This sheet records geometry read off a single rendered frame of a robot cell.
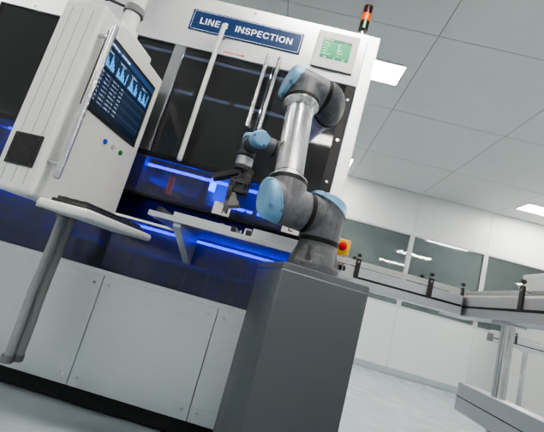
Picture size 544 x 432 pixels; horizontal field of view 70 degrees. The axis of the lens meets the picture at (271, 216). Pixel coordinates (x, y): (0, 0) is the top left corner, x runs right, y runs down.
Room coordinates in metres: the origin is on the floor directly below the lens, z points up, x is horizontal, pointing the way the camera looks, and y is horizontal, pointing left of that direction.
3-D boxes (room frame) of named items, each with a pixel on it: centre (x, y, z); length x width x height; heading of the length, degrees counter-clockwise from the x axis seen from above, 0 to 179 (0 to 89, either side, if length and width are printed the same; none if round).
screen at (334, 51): (1.79, -0.09, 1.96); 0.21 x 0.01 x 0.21; 86
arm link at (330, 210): (1.12, -0.15, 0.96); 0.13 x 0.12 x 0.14; 111
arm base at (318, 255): (1.12, -0.15, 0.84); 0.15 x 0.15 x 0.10
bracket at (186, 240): (1.65, 0.33, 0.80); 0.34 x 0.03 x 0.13; 176
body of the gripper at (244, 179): (1.62, 0.17, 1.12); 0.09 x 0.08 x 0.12; 86
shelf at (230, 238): (1.65, 0.08, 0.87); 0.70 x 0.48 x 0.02; 86
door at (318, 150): (1.81, -0.02, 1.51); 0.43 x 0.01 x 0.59; 86
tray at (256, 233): (1.59, -0.09, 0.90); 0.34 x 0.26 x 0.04; 176
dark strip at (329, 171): (1.79, -0.21, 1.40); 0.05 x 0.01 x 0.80; 86
